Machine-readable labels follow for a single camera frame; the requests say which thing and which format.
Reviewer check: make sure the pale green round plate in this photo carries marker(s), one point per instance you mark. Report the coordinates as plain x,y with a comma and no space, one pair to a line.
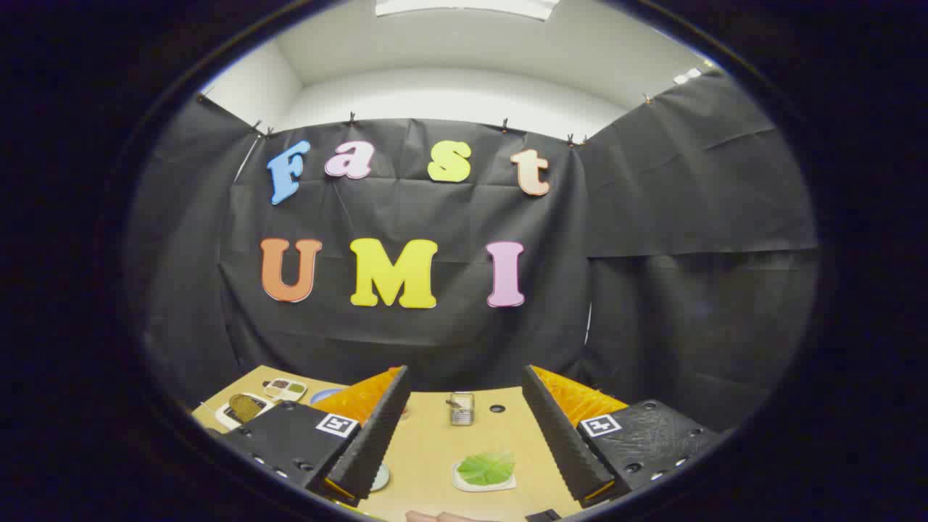
380,477

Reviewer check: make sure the white square plate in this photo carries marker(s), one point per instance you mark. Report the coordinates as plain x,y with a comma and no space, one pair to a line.
467,486

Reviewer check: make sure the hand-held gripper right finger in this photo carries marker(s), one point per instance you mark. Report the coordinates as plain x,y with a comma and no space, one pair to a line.
554,435

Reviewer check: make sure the blue round plate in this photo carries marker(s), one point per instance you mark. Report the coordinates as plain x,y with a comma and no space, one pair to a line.
322,396

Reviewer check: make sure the ceiling light panel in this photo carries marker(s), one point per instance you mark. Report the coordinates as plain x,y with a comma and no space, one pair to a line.
464,7

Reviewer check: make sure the green lettuce leaf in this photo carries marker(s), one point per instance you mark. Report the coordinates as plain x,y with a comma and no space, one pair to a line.
486,467

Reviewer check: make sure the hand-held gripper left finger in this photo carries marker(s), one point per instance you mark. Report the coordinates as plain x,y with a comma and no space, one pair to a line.
377,435

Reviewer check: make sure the brown bread slice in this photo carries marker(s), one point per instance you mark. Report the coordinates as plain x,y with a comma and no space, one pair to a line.
246,407

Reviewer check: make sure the white toaster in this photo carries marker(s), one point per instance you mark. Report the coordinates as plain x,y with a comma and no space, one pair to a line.
230,418

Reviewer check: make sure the white divided seasoning tray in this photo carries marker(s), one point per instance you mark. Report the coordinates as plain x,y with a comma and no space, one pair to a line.
284,389

